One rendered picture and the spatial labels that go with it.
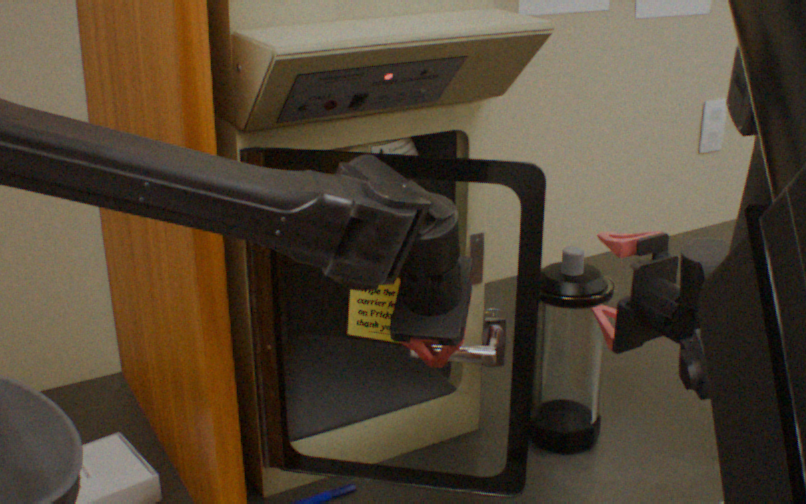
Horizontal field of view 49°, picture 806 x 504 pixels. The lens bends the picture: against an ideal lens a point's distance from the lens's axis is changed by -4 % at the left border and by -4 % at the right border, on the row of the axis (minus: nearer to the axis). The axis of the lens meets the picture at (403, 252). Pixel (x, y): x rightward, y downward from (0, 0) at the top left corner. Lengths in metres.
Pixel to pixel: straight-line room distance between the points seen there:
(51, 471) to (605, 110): 1.60
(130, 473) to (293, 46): 0.59
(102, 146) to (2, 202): 0.73
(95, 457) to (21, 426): 0.89
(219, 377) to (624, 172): 1.16
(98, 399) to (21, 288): 0.20
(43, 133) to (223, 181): 0.13
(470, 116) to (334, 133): 0.18
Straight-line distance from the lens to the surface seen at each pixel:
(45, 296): 1.44
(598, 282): 1.17
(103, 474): 1.19
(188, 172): 0.67
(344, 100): 0.95
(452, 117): 1.08
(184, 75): 0.84
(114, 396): 1.42
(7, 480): 0.31
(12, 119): 0.66
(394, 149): 1.08
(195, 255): 0.89
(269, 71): 0.86
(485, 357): 0.93
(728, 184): 2.16
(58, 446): 0.33
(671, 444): 1.30
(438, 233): 0.78
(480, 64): 0.99
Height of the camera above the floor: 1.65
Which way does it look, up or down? 23 degrees down
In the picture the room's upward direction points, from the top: straight up
